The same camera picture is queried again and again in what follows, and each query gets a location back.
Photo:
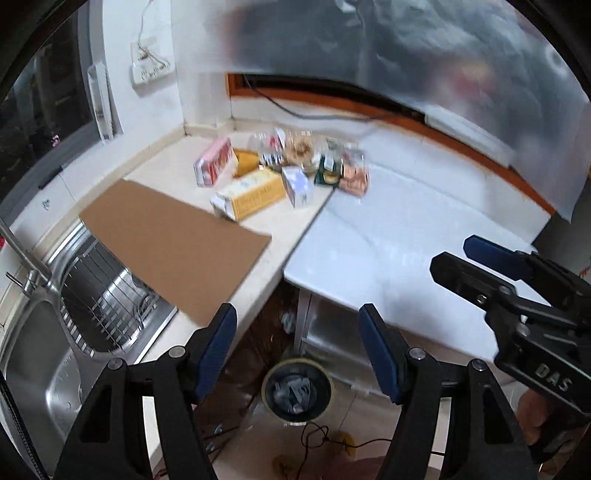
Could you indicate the round bin with black bag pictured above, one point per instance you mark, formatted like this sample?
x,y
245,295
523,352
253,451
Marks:
x,y
323,383

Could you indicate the yellow and white box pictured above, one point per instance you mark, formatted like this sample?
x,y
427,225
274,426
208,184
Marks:
x,y
254,196

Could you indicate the orange wooden window frame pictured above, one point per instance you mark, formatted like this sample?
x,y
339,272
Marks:
x,y
240,85

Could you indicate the person's right hand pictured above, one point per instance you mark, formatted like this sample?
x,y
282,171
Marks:
x,y
531,415

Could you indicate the white and purple box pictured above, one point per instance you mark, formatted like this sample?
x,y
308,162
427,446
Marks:
x,y
298,184

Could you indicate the white power strip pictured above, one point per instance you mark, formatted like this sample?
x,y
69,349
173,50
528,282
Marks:
x,y
150,69

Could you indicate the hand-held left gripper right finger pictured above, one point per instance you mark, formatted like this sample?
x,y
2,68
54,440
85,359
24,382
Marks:
x,y
378,350

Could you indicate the red and white box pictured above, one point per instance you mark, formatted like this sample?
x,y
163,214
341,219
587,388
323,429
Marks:
x,y
214,159

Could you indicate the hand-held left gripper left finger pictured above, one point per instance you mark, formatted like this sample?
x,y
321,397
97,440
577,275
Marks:
x,y
217,350

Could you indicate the clear plastic tray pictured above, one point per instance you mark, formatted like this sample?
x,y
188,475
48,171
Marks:
x,y
300,147

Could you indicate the stainless steel sink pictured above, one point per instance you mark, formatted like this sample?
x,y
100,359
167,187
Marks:
x,y
37,346

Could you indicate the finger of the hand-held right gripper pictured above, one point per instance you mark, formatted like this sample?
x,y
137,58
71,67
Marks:
x,y
461,274
491,256

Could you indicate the white marble top cabinet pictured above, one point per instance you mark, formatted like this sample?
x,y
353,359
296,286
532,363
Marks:
x,y
323,327

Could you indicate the steel faucet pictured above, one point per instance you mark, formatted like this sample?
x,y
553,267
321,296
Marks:
x,y
27,263

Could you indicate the dark glass window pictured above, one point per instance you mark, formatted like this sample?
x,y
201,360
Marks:
x,y
41,115

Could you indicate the brown cardboard sheet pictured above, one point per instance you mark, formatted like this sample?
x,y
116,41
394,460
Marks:
x,y
175,240

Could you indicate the brown snack packet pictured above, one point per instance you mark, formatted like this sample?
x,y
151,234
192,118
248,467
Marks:
x,y
354,180

